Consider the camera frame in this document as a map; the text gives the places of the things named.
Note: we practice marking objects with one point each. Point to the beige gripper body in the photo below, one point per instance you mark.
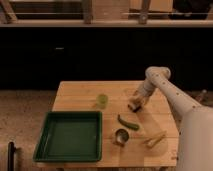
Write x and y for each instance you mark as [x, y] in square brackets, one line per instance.
[138, 100]

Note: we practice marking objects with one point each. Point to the wooden black felt eraser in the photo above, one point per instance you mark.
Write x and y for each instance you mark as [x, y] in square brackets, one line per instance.
[135, 106]

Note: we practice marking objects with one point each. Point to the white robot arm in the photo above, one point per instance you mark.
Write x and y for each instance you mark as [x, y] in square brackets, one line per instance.
[195, 147]

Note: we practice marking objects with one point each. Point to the green plastic tray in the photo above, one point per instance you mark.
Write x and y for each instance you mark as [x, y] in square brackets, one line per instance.
[70, 136]

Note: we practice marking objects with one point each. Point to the green cucumber toy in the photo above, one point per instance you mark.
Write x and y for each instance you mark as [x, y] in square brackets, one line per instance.
[129, 125]

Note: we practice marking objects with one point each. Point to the green plastic cup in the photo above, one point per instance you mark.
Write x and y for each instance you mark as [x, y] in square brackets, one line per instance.
[102, 101]

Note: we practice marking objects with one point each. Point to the wooden table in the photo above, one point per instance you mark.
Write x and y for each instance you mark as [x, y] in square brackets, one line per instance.
[155, 117]

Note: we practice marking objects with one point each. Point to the small metal cup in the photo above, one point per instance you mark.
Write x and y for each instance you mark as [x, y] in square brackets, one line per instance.
[121, 136]

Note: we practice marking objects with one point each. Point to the black chair back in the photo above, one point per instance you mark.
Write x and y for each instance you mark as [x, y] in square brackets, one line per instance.
[10, 159]

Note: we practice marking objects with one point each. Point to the wooden shelf rail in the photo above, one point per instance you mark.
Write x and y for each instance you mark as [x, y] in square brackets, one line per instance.
[106, 13]

